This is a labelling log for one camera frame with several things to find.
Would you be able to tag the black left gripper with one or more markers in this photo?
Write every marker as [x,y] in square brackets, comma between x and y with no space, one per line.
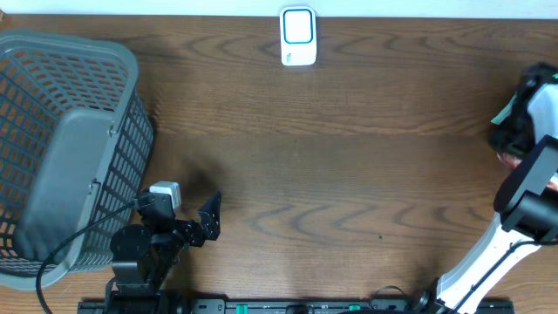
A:
[209,224]

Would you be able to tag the light green tissue pack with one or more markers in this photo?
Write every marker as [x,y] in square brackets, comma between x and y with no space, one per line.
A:
[504,113]

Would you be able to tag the red chocolate bar wrapper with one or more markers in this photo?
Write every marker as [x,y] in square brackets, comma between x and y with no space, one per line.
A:
[509,160]

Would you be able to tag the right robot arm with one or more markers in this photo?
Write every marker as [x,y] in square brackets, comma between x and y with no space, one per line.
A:
[525,206]

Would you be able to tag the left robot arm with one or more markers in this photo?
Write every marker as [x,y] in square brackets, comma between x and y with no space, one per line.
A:
[144,253]

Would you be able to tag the white barcode scanner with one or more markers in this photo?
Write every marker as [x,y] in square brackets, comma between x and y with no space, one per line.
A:
[298,36]

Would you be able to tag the grey plastic shopping basket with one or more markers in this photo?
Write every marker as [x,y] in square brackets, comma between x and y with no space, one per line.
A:
[75,142]

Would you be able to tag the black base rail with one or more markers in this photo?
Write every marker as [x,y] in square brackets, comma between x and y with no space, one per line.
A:
[221,306]

